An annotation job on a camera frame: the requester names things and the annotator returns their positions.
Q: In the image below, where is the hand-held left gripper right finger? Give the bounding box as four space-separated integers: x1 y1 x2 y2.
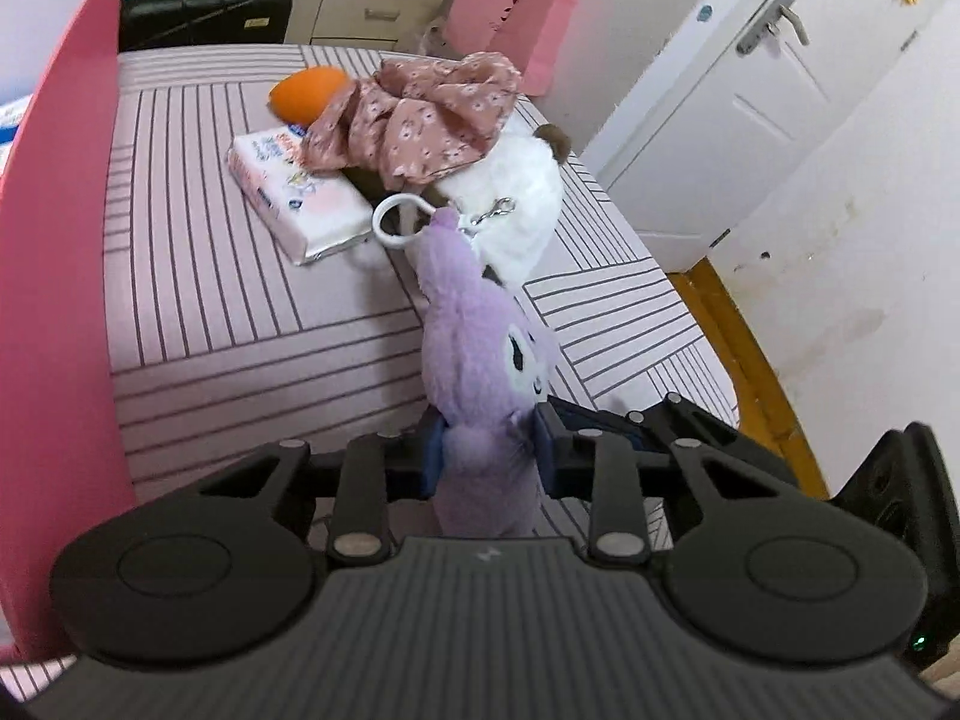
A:
531 403 800 569

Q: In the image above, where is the silver door handle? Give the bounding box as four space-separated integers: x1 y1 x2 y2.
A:
736 0 811 57

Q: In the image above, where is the bed with striped sheet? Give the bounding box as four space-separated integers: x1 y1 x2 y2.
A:
105 43 740 533

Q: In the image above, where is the white door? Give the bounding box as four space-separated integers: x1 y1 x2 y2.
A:
581 0 960 275

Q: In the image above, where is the pink storage box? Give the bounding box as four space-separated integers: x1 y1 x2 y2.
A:
0 0 140 665

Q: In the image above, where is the pink paper bag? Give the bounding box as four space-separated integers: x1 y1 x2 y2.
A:
442 0 581 97

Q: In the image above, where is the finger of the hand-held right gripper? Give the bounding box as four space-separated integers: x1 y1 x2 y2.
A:
551 392 830 500

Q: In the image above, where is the purple plush rabbit keychain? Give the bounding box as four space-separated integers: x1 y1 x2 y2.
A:
373 193 562 539

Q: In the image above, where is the orange plush carrot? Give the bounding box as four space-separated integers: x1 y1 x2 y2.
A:
270 67 352 123

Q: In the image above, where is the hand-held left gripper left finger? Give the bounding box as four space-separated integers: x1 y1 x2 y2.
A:
196 411 449 567

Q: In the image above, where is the white tissue pack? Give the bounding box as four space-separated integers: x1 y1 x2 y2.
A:
227 127 374 267

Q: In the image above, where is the white plush cat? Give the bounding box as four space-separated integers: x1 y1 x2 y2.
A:
431 124 575 290

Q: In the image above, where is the black suitcase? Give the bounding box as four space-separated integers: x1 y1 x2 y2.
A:
118 0 292 53

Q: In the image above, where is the pink floral cloth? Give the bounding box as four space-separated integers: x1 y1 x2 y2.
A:
300 51 524 192

